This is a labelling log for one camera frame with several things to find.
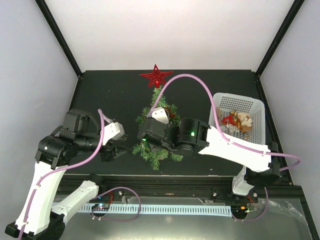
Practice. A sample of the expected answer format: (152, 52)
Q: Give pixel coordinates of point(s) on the small circuit board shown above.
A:
(101, 207)

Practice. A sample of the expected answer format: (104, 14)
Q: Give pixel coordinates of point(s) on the white snowflake ornament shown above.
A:
(232, 129)

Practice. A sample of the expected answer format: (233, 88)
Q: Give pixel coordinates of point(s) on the white plastic basket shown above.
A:
(231, 103)

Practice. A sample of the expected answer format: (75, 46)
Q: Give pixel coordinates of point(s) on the red berry sprig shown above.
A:
(171, 112)

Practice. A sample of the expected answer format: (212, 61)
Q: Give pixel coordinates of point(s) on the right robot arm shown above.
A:
(191, 136)

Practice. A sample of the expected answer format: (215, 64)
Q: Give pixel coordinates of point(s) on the burlap bow ornament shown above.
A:
(219, 112)

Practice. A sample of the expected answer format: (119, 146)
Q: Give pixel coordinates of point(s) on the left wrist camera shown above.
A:
(112, 131)

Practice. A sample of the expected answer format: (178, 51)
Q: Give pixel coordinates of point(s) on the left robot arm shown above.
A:
(76, 142)

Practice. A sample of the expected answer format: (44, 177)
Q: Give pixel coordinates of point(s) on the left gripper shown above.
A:
(108, 153)

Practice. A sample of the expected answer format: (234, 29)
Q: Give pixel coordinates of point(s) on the white slotted cable duct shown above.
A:
(162, 209)

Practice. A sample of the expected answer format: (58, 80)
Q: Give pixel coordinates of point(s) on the red star ornament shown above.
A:
(156, 78)

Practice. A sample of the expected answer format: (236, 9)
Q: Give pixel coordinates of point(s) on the small green christmas tree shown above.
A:
(150, 150)

